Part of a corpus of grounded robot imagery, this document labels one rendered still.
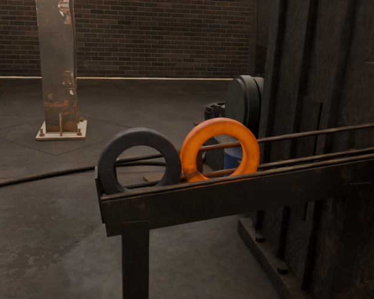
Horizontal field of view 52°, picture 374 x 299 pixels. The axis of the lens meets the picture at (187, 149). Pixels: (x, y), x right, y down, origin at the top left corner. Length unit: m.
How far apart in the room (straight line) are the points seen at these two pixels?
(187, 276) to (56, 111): 2.17
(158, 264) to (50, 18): 2.25
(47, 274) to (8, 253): 0.25
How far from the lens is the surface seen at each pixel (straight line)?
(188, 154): 0.85
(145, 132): 0.82
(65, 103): 3.38
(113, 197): 0.85
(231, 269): 1.66
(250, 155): 0.89
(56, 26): 3.32
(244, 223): 1.86
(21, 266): 1.74
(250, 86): 2.17
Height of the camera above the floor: 0.95
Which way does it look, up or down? 18 degrees down
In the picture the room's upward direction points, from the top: 2 degrees clockwise
